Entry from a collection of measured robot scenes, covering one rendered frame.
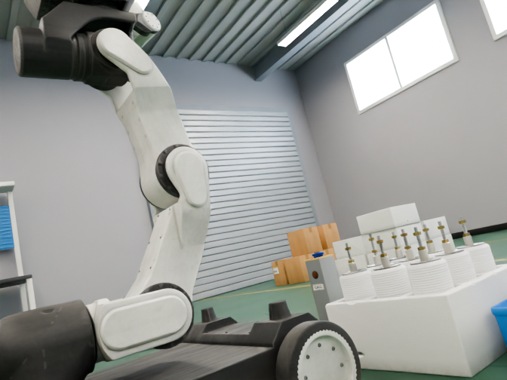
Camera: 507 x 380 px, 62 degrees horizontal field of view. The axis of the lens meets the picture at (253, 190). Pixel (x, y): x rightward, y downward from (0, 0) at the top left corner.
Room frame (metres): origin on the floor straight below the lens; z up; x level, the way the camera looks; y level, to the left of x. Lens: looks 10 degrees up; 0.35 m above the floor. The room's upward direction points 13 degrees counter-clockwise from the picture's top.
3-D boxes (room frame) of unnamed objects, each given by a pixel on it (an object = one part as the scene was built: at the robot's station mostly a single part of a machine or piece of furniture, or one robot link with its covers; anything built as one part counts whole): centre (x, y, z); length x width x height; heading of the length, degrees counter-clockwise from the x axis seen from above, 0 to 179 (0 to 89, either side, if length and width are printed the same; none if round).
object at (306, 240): (5.15, -0.46, 0.45); 0.30 x 0.24 x 0.30; 38
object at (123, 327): (0.98, 0.33, 0.28); 0.21 x 0.20 x 0.13; 127
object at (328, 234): (5.38, -0.74, 0.45); 0.30 x 0.24 x 0.30; 34
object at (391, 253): (3.95, -1.16, 0.09); 0.39 x 0.39 x 0.18; 40
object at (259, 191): (6.94, 0.25, 1.55); 3.20 x 0.12 x 3.10; 127
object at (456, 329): (1.25, -0.40, 0.09); 0.39 x 0.39 x 0.18; 38
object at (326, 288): (1.43, -0.16, 0.16); 0.07 x 0.07 x 0.31; 38
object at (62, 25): (0.96, 0.35, 0.97); 0.28 x 0.13 x 0.18; 127
